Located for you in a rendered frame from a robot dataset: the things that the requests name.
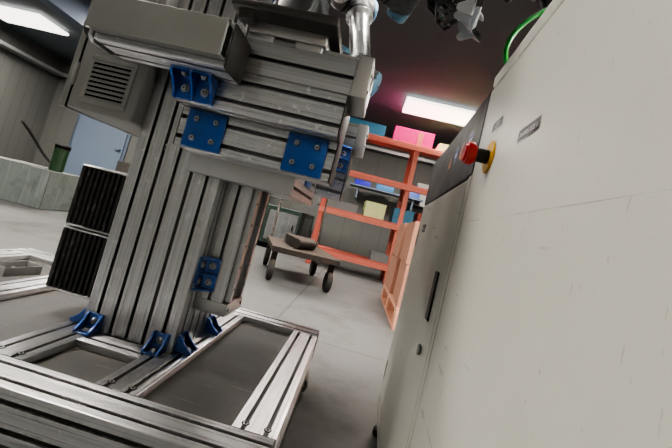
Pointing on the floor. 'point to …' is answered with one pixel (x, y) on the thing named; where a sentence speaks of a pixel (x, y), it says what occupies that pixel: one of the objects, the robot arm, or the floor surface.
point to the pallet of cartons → (398, 270)
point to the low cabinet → (302, 223)
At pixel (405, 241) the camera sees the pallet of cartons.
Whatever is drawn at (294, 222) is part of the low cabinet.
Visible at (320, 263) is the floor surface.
